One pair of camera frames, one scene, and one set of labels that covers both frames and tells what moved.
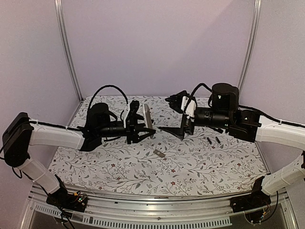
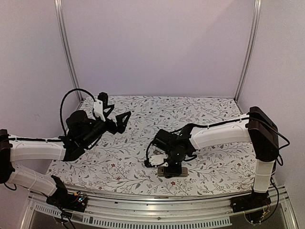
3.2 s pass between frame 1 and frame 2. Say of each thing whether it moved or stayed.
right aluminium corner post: stayed
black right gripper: moved
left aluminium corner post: stayed
